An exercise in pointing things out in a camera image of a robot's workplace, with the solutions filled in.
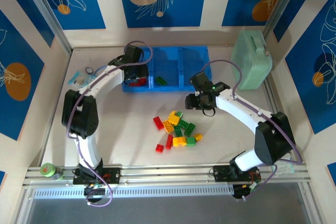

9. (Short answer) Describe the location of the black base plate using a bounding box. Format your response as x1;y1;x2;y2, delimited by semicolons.
72;167;121;185
213;165;262;183

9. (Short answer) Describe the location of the clear teal plastic packet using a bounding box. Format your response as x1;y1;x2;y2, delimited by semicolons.
272;159;293;174

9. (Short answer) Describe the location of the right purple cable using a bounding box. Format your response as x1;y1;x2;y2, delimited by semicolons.
201;60;302;201

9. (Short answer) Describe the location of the green tape roll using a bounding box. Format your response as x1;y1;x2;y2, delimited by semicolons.
39;163;65;180

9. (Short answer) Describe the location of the blue three-compartment bin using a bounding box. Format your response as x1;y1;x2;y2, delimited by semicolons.
120;46;213;93

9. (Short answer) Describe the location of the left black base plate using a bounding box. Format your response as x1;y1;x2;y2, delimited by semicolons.
72;167;121;185

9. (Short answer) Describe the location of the aluminium frame post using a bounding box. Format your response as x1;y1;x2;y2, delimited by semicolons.
262;0;302;40
18;0;74;55

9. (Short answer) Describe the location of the blue plastic packet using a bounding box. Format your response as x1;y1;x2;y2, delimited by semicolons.
68;70;97;87

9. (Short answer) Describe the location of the purple cable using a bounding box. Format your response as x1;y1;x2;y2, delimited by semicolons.
201;60;302;201
65;40;154;207

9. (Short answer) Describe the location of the aluminium mounting rail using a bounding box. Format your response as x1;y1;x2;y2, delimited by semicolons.
22;164;313;187

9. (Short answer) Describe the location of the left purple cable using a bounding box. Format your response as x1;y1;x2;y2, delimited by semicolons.
65;40;154;207

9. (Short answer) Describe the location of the mint green zip case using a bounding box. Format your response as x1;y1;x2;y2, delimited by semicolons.
230;29;273;91

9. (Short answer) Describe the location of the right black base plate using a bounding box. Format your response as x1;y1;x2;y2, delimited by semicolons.
213;165;262;183

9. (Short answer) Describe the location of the slotted grey cable duct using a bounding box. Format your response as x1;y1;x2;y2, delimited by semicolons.
30;185;235;199

